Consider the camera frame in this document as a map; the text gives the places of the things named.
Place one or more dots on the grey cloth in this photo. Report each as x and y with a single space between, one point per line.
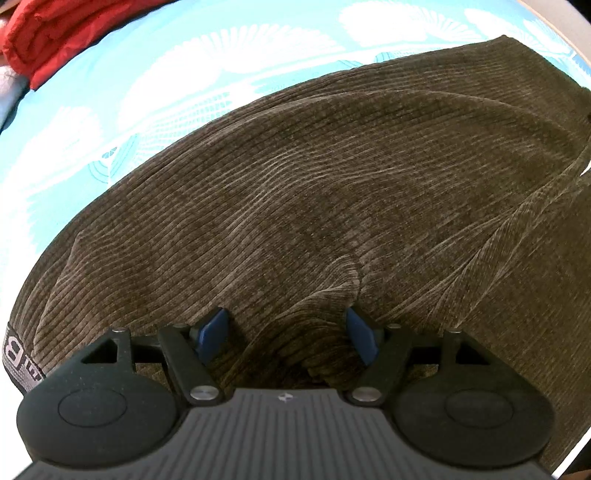
11 94

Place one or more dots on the blue and white printed bedsheet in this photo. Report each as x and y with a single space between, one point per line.
138 69

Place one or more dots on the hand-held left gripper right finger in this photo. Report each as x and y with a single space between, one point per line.
362 332

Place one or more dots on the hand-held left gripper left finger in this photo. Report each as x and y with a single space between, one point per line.
213 330

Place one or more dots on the red cloth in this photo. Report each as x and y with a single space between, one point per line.
69 32

